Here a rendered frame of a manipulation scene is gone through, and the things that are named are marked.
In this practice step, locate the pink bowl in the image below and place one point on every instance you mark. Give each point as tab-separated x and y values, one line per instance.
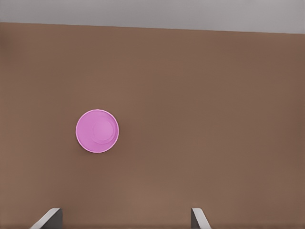
97	131

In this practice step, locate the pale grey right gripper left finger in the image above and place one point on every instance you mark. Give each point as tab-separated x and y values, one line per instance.
50	219

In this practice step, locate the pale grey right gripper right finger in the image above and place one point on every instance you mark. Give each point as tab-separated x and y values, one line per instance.
199	219

